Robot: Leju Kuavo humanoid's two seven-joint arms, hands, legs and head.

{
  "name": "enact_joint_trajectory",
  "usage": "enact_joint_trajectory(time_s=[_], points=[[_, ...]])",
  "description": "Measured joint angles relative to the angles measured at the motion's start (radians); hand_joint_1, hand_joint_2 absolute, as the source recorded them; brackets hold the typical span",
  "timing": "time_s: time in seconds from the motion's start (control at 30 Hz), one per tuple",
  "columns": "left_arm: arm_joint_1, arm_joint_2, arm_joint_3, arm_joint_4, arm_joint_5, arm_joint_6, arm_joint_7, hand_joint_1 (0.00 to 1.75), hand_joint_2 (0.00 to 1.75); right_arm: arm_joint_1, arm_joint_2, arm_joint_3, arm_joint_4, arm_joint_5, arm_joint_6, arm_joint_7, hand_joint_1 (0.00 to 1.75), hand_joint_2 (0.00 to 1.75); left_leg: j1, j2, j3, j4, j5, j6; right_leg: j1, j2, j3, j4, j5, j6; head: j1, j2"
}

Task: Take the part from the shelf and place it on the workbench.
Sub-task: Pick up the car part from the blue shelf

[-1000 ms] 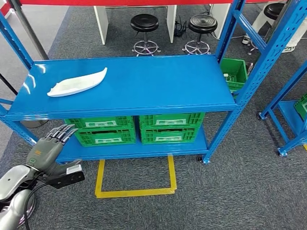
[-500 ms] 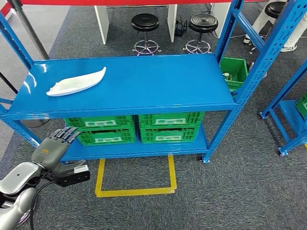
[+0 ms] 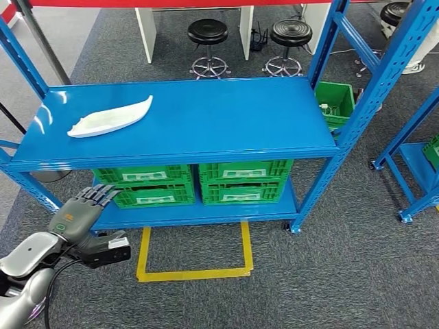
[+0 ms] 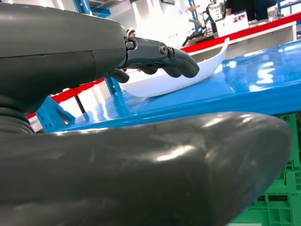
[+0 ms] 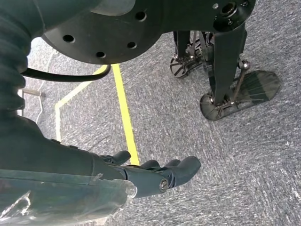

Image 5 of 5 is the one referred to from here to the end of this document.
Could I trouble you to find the clear plastic film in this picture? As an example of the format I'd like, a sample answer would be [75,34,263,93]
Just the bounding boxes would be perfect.
[0,169,138,226]

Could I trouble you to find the pale yellow floor tape outline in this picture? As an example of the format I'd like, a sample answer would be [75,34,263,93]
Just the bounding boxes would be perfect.
[54,65,109,143]

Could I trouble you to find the yellow floor tape strip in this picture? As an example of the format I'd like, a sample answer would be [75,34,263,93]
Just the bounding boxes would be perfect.
[112,64,140,166]

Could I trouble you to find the grey robot body shell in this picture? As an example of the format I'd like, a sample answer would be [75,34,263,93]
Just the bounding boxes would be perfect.
[32,0,137,35]

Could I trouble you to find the black robot right leg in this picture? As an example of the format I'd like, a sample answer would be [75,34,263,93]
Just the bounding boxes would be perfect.
[41,0,256,106]

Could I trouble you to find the black robot right foot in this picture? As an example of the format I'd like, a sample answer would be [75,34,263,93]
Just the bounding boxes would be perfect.
[200,70,281,122]

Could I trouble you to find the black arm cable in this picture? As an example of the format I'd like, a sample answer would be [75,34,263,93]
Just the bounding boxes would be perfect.
[21,64,112,83]

